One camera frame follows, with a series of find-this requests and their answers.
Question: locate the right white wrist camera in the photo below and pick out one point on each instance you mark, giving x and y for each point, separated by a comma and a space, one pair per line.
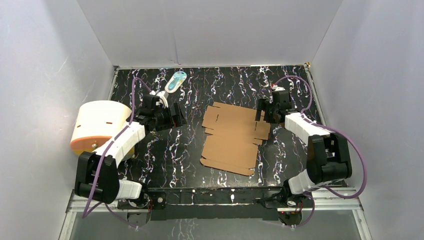
276, 88

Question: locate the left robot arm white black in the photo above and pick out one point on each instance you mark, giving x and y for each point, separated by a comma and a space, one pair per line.
97, 170

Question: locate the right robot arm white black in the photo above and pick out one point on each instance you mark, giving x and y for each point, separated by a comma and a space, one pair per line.
328, 157

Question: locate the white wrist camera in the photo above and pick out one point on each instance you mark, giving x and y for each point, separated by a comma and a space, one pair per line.
276, 88
163, 95

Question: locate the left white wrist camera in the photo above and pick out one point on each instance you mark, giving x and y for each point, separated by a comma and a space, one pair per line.
163, 95

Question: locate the aluminium front rail frame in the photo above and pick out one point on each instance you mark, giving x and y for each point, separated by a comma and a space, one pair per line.
218, 214

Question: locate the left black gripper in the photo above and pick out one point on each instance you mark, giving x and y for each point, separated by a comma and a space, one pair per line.
171, 116

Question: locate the blue white blister package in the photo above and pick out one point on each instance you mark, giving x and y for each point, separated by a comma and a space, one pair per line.
175, 81

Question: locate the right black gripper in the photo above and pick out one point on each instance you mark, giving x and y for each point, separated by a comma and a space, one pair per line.
261, 105

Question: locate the brown cardboard box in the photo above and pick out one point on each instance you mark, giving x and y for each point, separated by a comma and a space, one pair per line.
233, 138

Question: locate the white orange round container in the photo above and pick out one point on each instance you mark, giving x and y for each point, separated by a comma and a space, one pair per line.
96, 122

